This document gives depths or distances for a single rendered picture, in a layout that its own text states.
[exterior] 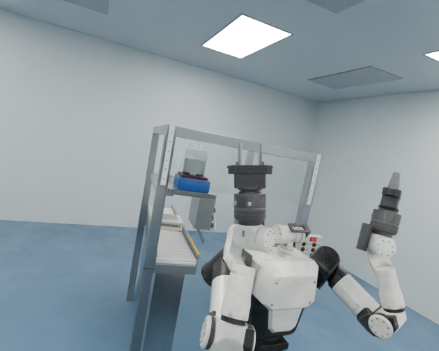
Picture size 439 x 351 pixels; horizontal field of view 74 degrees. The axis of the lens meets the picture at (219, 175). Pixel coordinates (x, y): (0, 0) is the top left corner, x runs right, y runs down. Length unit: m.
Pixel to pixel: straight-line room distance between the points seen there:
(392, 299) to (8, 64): 5.00
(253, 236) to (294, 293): 0.39
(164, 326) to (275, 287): 1.36
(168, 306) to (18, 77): 3.93
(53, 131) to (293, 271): 4.41
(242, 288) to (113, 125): 4.40
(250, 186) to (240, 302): 0.29
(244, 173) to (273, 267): 0.39
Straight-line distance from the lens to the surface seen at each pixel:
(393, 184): 1.17
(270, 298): 1.06
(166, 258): 1.92
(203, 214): 1.83
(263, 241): 0.77
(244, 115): 5.59
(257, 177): 0.79
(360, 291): 1.26
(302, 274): 1.11
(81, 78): 5.03
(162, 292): 2.15
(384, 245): 1.13
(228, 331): 0.80
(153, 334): 2.31
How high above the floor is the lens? 1.64
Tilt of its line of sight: 6 degrees down
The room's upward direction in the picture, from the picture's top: 10 degrees clockwise
